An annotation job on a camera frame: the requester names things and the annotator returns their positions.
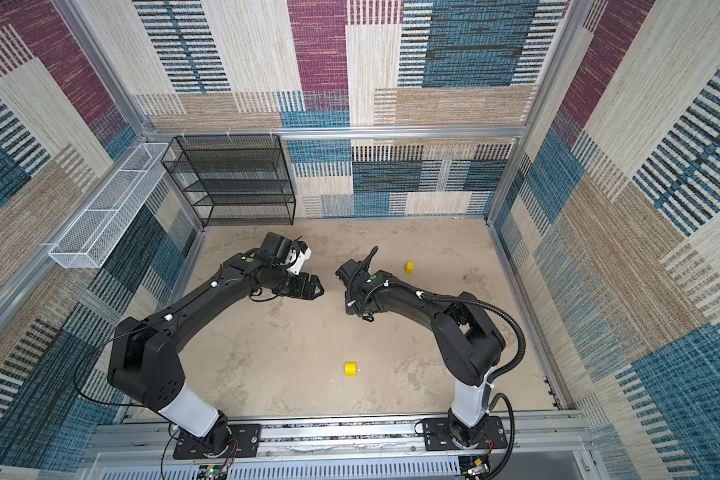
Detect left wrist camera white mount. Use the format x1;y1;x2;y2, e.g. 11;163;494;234
284;240;312;276

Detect black wire mesh shelf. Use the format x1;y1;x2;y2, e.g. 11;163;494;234
161;134;296;227

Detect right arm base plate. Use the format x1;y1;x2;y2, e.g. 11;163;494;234
414;415;509;451

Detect white wire mesh basket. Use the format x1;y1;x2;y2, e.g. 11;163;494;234
49;143;168;269

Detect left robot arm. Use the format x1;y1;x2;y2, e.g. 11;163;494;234
107;233;324;458

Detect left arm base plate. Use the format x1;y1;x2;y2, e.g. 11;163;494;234
172;424;261;461

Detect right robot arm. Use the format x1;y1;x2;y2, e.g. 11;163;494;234
336;259;506;448

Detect yellow cylinder block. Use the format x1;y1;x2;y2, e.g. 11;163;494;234
344;362;358;376

